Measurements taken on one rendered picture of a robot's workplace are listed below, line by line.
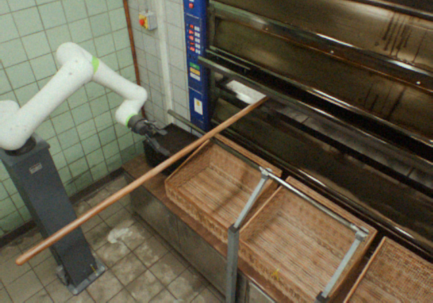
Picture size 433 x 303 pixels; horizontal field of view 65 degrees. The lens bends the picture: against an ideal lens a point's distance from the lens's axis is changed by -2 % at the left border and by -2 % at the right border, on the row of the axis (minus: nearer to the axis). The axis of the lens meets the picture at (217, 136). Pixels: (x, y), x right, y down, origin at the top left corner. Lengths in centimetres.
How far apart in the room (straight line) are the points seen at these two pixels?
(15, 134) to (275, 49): 125
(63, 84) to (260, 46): 96
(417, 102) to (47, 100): 151
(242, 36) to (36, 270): 218
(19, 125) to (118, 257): 148
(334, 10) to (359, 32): 14
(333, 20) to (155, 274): 202
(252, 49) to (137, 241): 173
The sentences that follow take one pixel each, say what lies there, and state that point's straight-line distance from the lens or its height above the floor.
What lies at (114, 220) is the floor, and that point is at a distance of 303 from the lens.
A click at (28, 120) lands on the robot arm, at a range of 165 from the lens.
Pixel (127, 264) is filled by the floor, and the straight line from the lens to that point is 276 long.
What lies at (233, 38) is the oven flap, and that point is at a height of 154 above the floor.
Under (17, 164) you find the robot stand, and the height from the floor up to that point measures 119.
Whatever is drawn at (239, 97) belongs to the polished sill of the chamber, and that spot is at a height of 118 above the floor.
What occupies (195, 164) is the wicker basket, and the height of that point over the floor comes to 70.
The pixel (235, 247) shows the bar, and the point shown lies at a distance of 178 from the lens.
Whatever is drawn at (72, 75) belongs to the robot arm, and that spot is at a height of 161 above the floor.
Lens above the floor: 232
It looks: 39 degrees down
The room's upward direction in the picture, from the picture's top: straight up
